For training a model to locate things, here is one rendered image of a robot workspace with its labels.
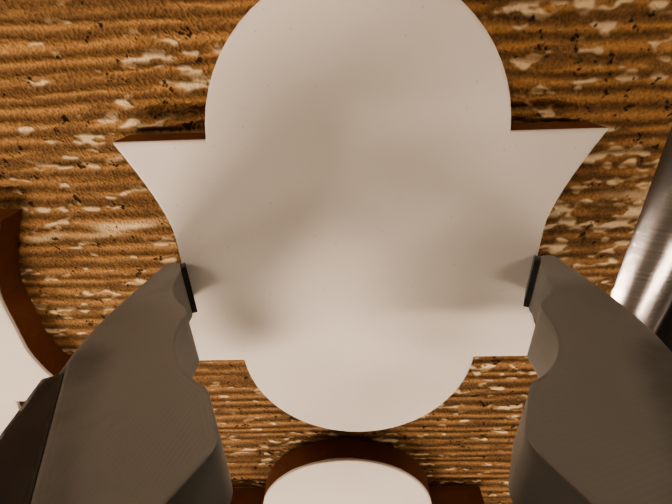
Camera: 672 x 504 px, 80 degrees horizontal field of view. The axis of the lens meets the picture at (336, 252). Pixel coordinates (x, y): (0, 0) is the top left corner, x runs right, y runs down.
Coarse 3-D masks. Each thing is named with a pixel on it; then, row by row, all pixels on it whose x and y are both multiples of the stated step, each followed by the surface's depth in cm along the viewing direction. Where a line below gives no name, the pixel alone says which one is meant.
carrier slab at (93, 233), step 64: (0, 0) 10; (64, 0) 10; (128, 0) 10; (192, 0) 10; (256, 0) 10; (512, 0) 10; (576, 0) 10; (640, 0) 10; (0, 64) 11; (64, 64) 11; (128, 64) 11; (192, 64) 11; (512, 64) 11; (576, 64) 10; (640, 64) 10; (0, 128) 11; (64, 128) 11; (128, 128) 11; (192, 128) 11; (640, 128) 11; (0, 192) 12; (64, 192) 12; (128, 192) 12; (576, 192) 12; (640, 192) 12; (64, 256) 13; (128, 256) 13; (576, 256) 13; (64, 320) 15; (512, 384) 16; (256, 448) 18; (448, 448) 18
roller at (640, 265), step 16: (656, 176) 14; (656, 192) 14; (656, 208) 14; (640, 224) 15; (656, 224) 15; (640, 240) 15; (656, 240) 15; (640, 256) 15; (656, 256) 15; (624, 272) 16; (640, 272) 16; (656, 272) 15; (624, 288) 16; (640, 288) 16; (656, 288) 16; (624, 304) 16; (640, 304) 16; (656, 304) 16; (656, 320) 17
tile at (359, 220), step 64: (320, 0) 9; (384, 0) 9; (448, 0) 9; (256, 64) 10; (320, 64) 10; (384, 64) 10; (448, 64) 9; (256, 128) 10; (320, 128) 10; (384, 128) 10; (448, 128) 10; (512, 128) 10; (576, 128) 10; (192, 192) 11; (256, 192) 11; (320, 192) 11; (384, 192) 11; (448, 192) 11; (512, 192) 11; (192, 256) 12; (256, 256) 12; (320, 256) 12; (384, 256) 12; (448, 256) 12; (512, 256) 12; (192, 320) 13; (256, 320) 13; (320, 320) 13; (384, 320) 13; (448, 320) 13; (512, 320) 13; (256, 384) 14; (320, 384) 14; (384, 384) 14; (448, 384) 14
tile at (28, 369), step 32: (0, 224) 12; (0, 256) 12; (0, 288) 13; (0, 320) 13; (32, 320) 14; (0, 352) 14; (32, 352) 14; (64, 352) 16; (0, 384) 15; (32, 384) 15; (0, 416) 16
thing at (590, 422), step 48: (528, 288) 11; (576, 288) 10; (576, 336) 8; (624, 336) 8; (576, 384) 7; (624, 384) 7; (528, 432) 6; (576, 432) 6; (624, 432) 6; (528, 480) 6; (576, 480) 6; (624, 480) 6
